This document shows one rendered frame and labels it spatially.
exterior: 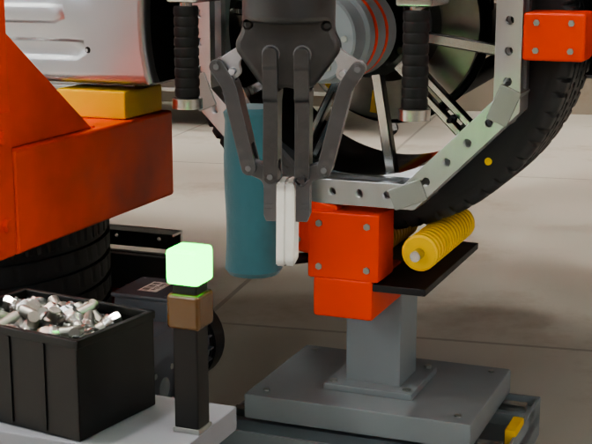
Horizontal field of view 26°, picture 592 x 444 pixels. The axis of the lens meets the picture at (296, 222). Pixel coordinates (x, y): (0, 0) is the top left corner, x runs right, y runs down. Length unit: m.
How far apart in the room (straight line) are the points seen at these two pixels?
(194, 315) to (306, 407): 0.82
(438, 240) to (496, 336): 1.33
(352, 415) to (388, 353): 0.13
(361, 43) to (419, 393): 0.68
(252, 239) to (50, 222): 0.33
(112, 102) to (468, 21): 0.63
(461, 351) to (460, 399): 0.99
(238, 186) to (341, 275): 0.23
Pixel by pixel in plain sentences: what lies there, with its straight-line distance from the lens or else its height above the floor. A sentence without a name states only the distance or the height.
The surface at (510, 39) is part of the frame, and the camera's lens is 1.91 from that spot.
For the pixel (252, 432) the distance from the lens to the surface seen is 2.21.
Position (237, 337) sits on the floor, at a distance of 3.28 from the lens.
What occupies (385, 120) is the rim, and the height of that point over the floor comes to 0.70.
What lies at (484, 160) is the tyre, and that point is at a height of 0.65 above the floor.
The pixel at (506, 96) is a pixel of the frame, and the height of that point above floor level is 0.76.
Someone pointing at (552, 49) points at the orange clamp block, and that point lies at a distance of 1.90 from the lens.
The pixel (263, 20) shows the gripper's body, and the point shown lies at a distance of 1.01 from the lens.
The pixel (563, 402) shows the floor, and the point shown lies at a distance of 2.89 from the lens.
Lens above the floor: 0.98
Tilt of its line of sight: 12 degrees down
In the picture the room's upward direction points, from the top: straight up
